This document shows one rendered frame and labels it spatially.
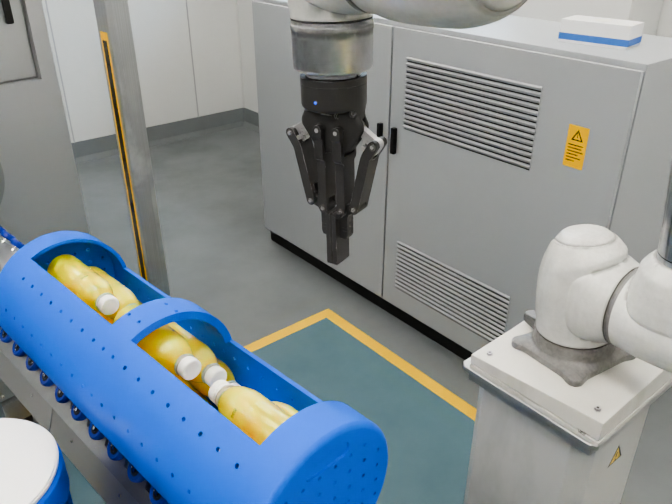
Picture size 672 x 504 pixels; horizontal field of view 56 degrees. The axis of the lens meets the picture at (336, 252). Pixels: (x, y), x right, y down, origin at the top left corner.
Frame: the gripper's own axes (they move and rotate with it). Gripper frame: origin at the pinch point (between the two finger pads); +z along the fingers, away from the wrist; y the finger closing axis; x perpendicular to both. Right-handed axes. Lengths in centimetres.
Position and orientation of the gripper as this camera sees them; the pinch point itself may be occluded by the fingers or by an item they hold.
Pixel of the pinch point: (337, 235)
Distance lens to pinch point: 80.7
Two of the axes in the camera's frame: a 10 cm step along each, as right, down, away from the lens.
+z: 0.3, 8.9, 4.6
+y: -8.4, -2.3, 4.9
